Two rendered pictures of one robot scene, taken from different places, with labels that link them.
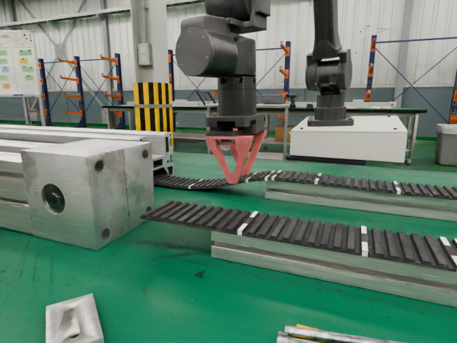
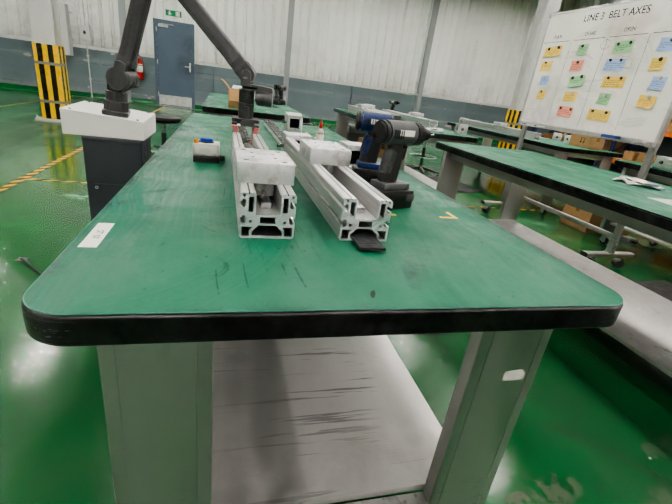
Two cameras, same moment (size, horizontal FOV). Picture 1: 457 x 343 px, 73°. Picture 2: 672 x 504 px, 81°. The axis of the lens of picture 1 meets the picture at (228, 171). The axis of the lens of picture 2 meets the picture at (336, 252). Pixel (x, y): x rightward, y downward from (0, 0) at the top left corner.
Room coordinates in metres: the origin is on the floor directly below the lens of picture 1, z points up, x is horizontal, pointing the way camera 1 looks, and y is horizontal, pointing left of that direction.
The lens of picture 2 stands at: (1.17, 1.48, 1.05)
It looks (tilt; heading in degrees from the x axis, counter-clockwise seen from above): 22 degrees down; 231
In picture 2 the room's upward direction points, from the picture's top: 8 degrees clockwise
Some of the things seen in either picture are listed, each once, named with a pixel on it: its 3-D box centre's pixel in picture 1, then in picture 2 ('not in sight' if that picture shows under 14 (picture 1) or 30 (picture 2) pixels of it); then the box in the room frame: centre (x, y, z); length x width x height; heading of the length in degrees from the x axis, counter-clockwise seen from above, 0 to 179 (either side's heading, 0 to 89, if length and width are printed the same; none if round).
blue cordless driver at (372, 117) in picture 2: not in sight; (383, 150); (0.26, 0.54, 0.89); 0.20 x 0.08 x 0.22; 146
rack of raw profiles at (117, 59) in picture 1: (71, 92); not in sight; (9.87, 4.85, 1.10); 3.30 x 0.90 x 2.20; 67
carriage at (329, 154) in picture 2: not in sight; (323, 156); (0.51, 0.57, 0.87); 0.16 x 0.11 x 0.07; 68
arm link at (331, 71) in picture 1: (330, 80); (123, 82); (0.85, -0.27, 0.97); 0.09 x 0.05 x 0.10; 146
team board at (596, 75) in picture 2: not in sight; (578, 131); (-2.70, -0.14, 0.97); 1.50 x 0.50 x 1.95; 67
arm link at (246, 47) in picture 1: (233, 59); (248, 96); (0.47, -0.01, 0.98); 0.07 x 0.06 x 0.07; 146
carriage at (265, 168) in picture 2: not in sight; (262, 171); (0.78, 0.73, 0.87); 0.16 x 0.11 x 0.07; 68
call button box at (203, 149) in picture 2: not in sight; (209, 151); (0.69, 0.19, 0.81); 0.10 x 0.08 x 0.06; 158
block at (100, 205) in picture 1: (103, 184); (293, 146); (0.35, 0.15, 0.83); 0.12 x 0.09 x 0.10; 158
